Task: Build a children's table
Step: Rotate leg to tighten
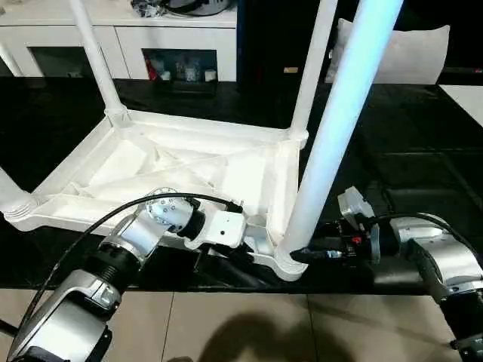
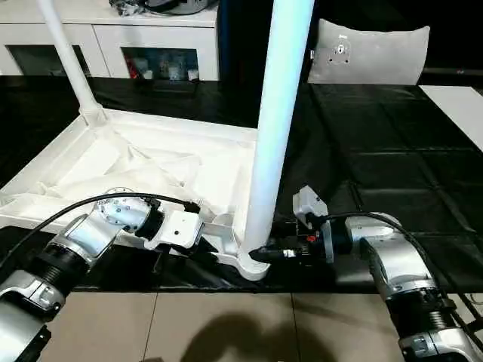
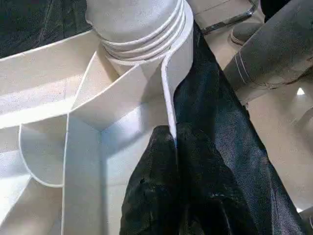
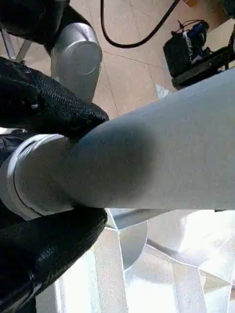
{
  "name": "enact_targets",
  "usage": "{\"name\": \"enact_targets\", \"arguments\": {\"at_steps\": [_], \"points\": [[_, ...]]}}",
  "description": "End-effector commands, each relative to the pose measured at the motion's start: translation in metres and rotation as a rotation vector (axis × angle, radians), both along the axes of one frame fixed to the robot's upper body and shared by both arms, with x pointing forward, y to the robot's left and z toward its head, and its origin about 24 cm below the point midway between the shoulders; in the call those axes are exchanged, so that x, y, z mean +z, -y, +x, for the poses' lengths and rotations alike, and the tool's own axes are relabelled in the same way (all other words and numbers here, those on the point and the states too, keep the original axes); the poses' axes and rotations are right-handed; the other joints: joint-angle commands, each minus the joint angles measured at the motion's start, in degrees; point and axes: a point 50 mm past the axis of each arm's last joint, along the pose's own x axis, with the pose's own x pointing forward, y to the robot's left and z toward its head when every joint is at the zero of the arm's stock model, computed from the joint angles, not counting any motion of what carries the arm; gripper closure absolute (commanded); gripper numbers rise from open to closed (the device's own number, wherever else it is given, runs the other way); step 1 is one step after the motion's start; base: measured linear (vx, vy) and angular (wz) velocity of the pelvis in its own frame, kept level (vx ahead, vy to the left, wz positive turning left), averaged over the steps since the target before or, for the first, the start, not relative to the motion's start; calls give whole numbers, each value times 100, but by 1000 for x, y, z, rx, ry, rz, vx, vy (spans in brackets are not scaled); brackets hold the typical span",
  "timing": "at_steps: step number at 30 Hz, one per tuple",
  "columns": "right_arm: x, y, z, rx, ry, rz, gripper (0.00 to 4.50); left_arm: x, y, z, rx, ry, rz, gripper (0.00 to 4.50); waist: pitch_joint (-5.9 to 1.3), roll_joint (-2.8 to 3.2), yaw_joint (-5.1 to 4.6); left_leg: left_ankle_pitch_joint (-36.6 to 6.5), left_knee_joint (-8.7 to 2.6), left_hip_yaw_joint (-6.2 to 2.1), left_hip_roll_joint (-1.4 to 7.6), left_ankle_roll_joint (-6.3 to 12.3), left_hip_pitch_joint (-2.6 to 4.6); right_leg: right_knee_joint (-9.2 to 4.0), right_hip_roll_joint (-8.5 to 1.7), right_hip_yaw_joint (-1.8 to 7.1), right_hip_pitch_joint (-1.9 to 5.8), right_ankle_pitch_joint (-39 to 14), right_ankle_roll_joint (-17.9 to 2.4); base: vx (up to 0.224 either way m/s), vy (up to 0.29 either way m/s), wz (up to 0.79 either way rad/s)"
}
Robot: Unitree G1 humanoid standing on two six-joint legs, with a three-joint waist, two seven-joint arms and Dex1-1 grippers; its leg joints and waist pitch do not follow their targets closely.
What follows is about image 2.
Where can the light grey pillow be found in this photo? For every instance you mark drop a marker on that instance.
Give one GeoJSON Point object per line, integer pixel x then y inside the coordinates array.
{"type": "Point", "coordinates": [370, 53]}

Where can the white plastic table leg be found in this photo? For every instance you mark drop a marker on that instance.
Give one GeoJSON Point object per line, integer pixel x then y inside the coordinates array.
{"type": "Point", "coordinates": [275, 113]}
{"type": "Point", "coordinates": [68, 60]}

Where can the black work mat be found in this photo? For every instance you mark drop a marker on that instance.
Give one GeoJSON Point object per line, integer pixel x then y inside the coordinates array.
{"type": "Point", "coordinates": [377, 151]}

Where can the white plastic table top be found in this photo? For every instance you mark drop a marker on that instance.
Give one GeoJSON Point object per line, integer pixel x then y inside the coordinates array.
{"type": "Point", "coordinates": [113, 162]}

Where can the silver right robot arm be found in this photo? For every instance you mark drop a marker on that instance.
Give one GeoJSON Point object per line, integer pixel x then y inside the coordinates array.
{"type": "Point", "coordinates": [392, 256]}

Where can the white glass-door cabinet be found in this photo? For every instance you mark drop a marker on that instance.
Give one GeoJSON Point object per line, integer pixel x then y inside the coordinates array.
{"type": "Point", "coordinates": [113, 38]}

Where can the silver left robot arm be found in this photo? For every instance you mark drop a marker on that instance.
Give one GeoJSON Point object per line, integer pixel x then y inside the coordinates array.
{"type": "Point", "coordinates": [75, 241]}

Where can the white flat board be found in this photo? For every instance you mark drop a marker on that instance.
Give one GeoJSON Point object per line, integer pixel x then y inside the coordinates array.
{"type": "Point", "coordinates": [460, 109]}

